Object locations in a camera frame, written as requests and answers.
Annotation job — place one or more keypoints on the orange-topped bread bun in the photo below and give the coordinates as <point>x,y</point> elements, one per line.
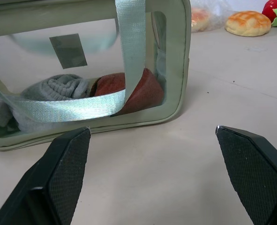
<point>199,18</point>

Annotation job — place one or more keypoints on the grey rolled sock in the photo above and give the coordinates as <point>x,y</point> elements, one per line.
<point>58,87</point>

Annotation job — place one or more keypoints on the red strawberry plush toy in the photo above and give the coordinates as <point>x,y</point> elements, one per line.
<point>276,11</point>

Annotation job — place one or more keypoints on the golden bread bun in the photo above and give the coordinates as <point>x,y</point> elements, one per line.
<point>248,24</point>

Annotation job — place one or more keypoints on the reddish brown rolled cloth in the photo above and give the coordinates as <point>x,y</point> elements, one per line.
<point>147,89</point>

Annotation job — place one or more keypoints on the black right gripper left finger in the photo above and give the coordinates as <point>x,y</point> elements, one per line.
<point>58,178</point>

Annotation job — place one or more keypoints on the clear plastic bag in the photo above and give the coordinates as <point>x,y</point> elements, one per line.
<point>219,14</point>

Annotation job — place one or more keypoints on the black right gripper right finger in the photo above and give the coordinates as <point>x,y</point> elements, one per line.
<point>255,173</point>

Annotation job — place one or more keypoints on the clear green-trimmed tote bag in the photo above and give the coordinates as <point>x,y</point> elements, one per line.
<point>175,70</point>

